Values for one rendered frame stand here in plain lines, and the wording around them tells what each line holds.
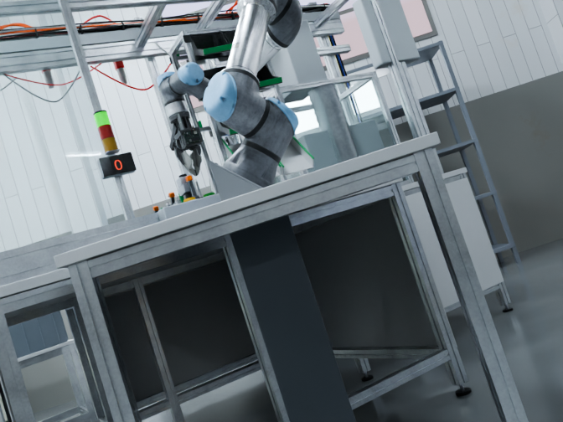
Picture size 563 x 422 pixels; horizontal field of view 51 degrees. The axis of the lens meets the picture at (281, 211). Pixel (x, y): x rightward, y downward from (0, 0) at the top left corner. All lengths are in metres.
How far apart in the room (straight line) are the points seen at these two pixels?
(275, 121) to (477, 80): 5.03
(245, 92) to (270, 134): 0.13
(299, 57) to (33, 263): 2.05
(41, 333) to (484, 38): 5.01
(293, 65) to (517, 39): 3.78
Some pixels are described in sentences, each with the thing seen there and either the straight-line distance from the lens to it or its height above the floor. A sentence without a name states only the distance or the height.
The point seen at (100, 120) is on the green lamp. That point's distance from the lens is 2.29.
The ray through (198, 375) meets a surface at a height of 0.18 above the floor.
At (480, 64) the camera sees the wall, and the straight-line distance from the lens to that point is 6.56.
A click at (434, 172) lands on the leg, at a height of 0.77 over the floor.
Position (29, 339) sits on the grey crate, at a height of 0.70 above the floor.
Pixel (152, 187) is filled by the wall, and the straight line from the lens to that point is 6.11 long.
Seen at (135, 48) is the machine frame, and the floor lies 2.05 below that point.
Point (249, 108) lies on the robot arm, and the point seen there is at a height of 1.09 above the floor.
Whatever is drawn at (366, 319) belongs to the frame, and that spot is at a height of 0.31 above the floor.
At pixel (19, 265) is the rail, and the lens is 1.85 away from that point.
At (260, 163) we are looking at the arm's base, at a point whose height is 0.95.
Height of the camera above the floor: 0.70
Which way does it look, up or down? 4 degrees up
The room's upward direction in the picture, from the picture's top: 18 degrees counter-clockwise
